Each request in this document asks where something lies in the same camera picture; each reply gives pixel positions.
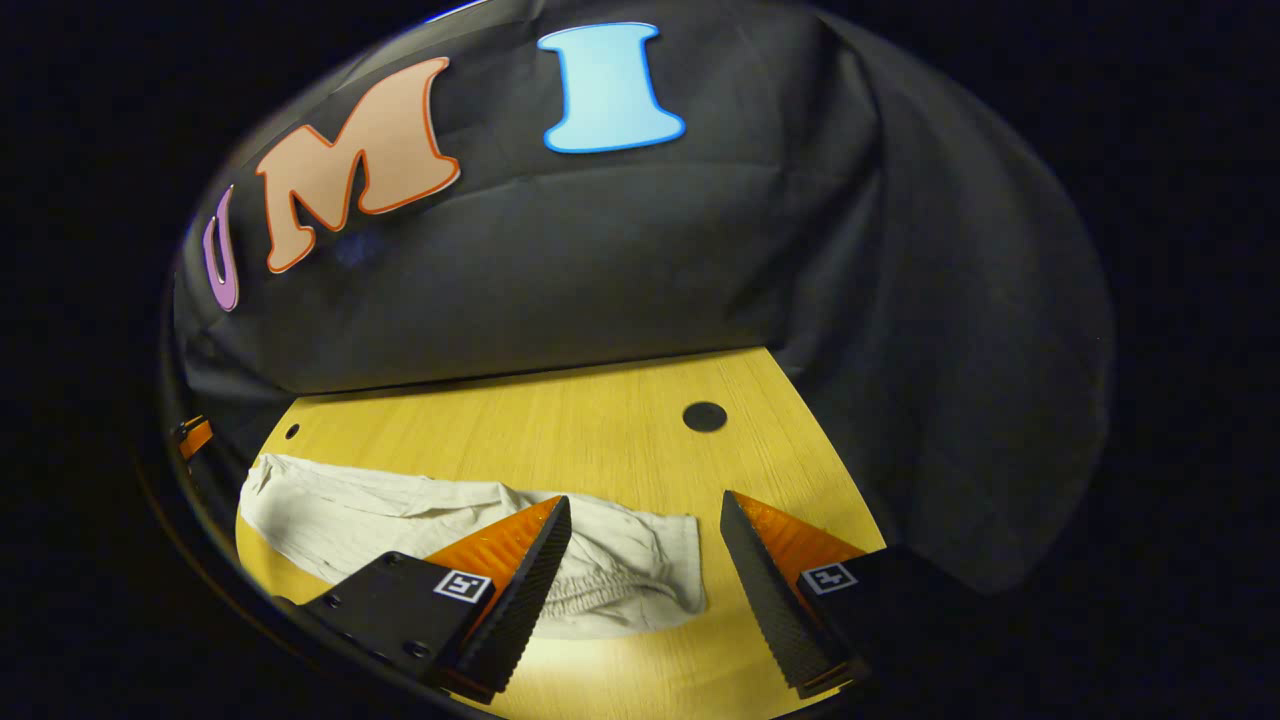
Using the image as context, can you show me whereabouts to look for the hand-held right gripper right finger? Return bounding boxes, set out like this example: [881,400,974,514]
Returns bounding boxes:
[718,489,991,701]

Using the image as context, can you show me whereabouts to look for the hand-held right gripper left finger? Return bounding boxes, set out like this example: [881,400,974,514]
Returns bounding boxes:
[275,494,574,706]

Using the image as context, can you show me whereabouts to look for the white jeans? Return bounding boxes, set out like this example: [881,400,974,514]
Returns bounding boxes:
[238,452,708,641]

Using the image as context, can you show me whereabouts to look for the black backdrop cloth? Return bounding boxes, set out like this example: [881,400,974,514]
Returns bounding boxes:
[170,0,1116,601]

